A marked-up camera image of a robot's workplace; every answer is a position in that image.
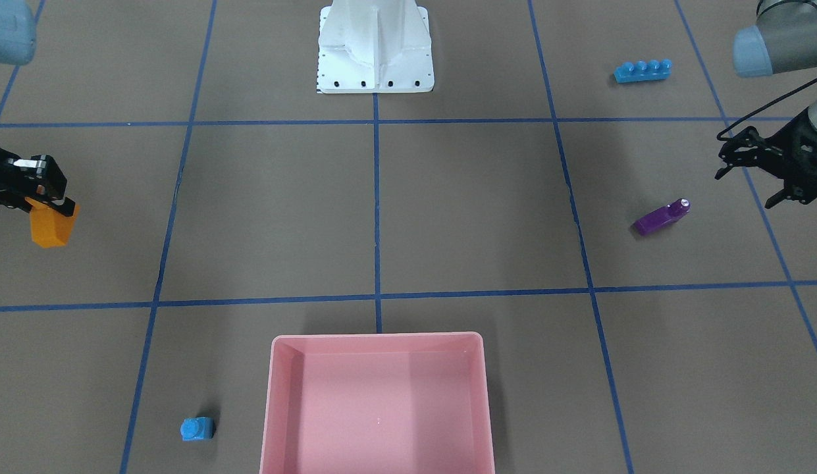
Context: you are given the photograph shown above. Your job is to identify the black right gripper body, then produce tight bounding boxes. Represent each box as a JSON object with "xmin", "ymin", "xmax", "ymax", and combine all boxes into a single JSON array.
[{"xmin": 0, "ymin": 147, "xmax": 33, "ymax": 213}]

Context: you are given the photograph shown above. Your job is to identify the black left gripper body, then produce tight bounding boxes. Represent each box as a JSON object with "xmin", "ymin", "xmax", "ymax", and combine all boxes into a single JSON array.
[{"xmin": 770, "ymin": 109, "xmax": 817, "ymax": 198}]

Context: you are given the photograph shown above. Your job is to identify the orange block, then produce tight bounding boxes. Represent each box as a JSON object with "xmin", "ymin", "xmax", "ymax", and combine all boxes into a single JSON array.
[{"xmin": 25, "ymin": 197, "xmax": 77, "ymax": 248}]

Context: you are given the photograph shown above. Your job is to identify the purple block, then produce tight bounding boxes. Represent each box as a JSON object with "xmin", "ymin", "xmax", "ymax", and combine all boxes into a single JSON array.
[{"xmin": 632, "ymin": 198, "xmax": 691, "ymax": 236}]

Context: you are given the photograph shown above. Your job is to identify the long blue four-stud block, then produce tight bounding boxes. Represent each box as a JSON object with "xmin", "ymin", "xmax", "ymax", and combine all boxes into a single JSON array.
[{"xmin": 614, "ymin": 58, "xmax": 672, "ymax": 84}]

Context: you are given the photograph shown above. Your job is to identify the small blue block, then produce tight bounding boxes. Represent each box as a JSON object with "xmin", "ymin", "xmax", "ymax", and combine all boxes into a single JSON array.
[{"xmin": 180, "ymin": 417, "xmax": 216, "ymax": 442}]

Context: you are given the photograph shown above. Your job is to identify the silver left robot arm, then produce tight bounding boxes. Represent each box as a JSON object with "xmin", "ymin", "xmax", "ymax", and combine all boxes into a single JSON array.
[{"xmin": 733, "ymin": 1, "xmax": 817, "ymax": 208}]

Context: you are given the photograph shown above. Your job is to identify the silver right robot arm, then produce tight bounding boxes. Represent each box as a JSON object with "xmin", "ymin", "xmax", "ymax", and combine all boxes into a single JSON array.
[{"xmin": 0, "ymin": 1, "xmax": 75, "ymax": 218}]

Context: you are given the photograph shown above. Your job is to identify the pink plastic box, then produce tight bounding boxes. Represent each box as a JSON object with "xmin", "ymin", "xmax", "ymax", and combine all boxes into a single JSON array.
[{"xmin": 259, "ymin": 331, "xmax": 496, "ymax": 473}]

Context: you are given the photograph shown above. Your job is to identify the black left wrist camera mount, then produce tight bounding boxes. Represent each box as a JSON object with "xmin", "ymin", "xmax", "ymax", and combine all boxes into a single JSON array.
[{"xmin": 714, "ymin": 126, "xmax": 784, "ymax": 180}]

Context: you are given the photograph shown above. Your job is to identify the black braided cable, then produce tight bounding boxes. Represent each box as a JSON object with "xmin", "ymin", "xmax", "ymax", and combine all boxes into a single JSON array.
[{"xmin": 716, "ymin": 78, "xmax": 817, "ymax": 140}]

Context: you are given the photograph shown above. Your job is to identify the white camera pillar with base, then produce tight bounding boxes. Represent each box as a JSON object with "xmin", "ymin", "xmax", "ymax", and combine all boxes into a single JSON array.
[{"xmin": 316, "ymin": 1, "xmax": 435, "ymax": 94}]

